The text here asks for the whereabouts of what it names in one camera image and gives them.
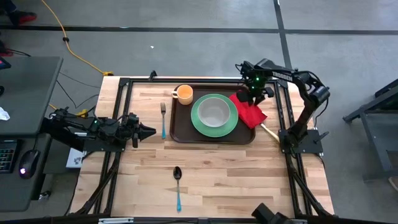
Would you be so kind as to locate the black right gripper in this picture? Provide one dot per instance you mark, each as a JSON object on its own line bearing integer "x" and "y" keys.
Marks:
{"x": 256, "y": 79}

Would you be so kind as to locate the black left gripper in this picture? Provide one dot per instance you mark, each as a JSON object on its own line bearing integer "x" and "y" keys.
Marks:
{"x": 130, "y": 127}

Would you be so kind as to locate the red cloth napkin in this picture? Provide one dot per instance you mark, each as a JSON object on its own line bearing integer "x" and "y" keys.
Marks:
{"x": 252, "y": 116}

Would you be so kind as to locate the beige bowl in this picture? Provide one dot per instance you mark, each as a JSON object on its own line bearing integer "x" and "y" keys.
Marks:
{"x": 214, "y": 112}

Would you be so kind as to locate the green plate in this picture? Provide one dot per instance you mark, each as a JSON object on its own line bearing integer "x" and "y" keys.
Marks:
{"x": 214, "y": 132}

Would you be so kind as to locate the orange mug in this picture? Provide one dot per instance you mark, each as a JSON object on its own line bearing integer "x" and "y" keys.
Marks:
{"x": 185, "y": 95}

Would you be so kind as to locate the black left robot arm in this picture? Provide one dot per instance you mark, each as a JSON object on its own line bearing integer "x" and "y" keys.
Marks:
{"x": 71, "y": 126}

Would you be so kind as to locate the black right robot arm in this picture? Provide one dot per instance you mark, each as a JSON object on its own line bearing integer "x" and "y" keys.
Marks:
{"x": 306, "y": 115}

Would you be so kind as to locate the dark brown serving tray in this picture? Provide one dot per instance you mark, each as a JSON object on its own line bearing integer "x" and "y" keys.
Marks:
{"x": 182, "y": 124}

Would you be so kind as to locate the white printed box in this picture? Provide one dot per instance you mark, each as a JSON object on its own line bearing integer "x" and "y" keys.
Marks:
{"x": 74, "y": 158}

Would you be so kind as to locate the black angular object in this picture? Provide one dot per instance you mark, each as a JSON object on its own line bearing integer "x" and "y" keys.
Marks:
{"x": 269, "y": 216}

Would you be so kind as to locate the black computer mouse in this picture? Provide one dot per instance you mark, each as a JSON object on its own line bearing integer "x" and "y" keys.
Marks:
{"x": 28, "y": 163}

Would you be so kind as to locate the grey desk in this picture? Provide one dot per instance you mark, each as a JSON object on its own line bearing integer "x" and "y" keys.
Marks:
{"x": 28, "y": 93}

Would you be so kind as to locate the dark grey metal cart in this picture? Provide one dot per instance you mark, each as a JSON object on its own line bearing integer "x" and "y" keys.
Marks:
{"x": 372, "y": 140}

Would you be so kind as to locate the backlit keyboard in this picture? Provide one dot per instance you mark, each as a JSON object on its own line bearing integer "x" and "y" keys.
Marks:
{"x": 7, "y": 157}

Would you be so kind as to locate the white crumpled tissue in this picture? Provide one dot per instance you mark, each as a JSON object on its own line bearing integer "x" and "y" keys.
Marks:
{"x": 3, "y": 114}

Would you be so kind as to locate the person's foot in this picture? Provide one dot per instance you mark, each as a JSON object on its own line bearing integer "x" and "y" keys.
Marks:
{"x": 4, "y": 50}
{"x": 25, "y": 17}

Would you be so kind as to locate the person's leg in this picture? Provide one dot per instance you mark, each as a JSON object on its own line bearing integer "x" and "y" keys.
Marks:
{"x": 6, "y": 4}

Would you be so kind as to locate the black aluminium table frame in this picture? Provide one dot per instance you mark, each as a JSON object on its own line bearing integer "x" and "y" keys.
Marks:
{"x": 202, "y": 80}

